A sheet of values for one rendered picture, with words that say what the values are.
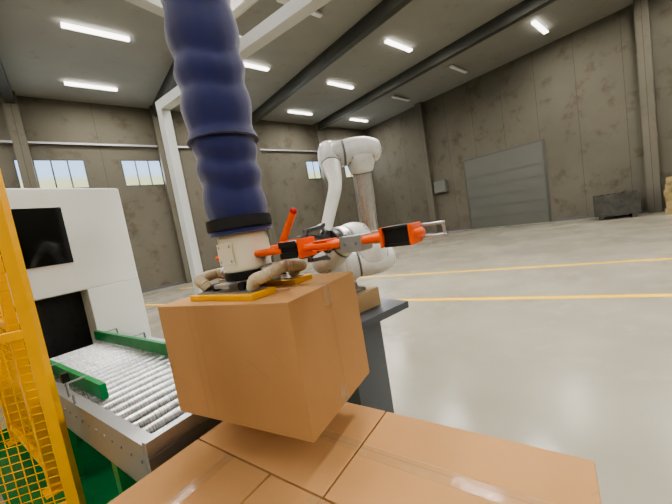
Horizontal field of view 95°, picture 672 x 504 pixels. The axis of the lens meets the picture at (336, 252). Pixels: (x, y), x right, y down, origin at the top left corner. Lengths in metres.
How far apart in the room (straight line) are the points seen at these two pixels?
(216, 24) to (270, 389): 1.13
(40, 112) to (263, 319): 12.55
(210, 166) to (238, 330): 0.53
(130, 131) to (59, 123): 1.81
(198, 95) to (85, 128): 12.01
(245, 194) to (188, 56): 0.45
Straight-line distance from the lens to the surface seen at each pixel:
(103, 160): 12.86
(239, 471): 1.23
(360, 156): 1.61
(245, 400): 1.10
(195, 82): 1.19
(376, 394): 1.98
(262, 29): 3.64
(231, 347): 1.05
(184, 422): 1.49
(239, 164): 1.10
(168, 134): 4.91
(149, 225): 12.61
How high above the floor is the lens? 1.26
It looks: 5 degrees down
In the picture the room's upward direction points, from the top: 9 degrees counter-clockwise
